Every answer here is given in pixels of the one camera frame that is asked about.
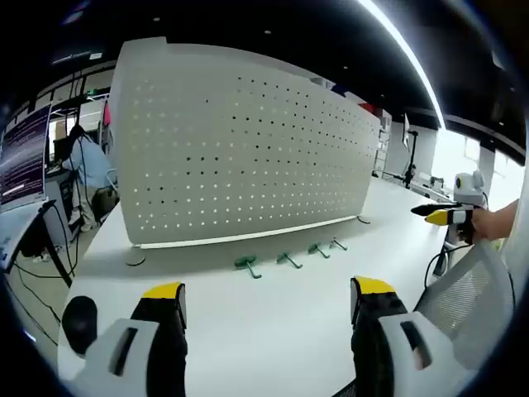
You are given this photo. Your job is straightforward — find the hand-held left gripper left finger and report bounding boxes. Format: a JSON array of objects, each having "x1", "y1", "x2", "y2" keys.
[{"x1": 57, "y1": 281, "x2": 188, "y2": 397}]

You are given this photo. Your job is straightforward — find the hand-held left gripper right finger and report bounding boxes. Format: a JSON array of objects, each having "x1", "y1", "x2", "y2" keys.
[{"x1": 350, "y1": 275, "x2": 476, "y2": 397}]

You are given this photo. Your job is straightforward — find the white perforated mounting plate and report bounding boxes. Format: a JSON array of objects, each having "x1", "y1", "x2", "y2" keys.
[{"x1": 110, "y1": 36, "x2": 381, "y2": 266}]

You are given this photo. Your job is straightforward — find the person's right hand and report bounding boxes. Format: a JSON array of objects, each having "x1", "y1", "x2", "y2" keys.
[{"x1": 470, "y1": 205, "x2": 508, "y2": 242}]

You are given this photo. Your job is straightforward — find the black tripod stand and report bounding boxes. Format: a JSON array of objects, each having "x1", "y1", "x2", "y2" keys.
[{"x1": 382, "y1": 129, "x2": 418, "y2": 190}]

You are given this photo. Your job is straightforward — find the black rounded object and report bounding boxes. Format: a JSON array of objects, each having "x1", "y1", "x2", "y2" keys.
[{"x1": 61, "y1": 295, "x2": 99, "y2": 357}]

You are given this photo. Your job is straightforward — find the white storage shelf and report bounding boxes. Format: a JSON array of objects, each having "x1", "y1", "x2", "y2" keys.
[{"x1": 373, "y1": 110, "x2": 393, "y2": 175}]

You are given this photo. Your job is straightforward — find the white mesh office chair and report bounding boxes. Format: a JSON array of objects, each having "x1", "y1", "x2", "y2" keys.
[{"x1": 412, "y1": 239, "x2": 516, "y2": 373}]

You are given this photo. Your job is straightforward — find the ceiling light strip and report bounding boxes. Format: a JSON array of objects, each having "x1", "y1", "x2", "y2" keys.
[{"x1": 358, "y1": 0, "x2": 448, "y2": 130}]

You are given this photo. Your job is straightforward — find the black-legged desk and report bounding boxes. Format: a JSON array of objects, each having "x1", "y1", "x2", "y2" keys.
[{"x1": 0, "y1": 199, "x2": 83, "y2": 289}]

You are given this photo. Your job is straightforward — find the computer monitor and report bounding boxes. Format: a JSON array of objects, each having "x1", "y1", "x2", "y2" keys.
[{"x1": 0, "y1": 103, "x2": 53, "y2": 213}]

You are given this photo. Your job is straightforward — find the black cable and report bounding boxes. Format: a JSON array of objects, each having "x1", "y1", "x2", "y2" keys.
[{"x1": 425, "y1": 242, "x2": 471, "y2": 287}]

